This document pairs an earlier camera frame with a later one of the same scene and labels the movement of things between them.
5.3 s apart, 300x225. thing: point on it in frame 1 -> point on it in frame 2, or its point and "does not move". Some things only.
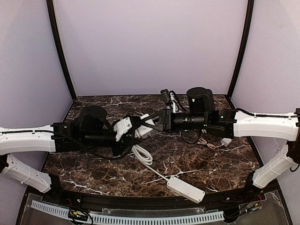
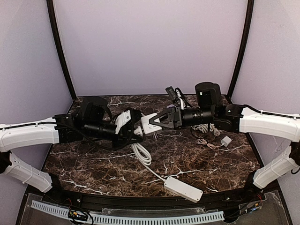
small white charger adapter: [225, 141] does not move
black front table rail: [146, 203] does not move
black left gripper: [131, 135] -> [126, 131]
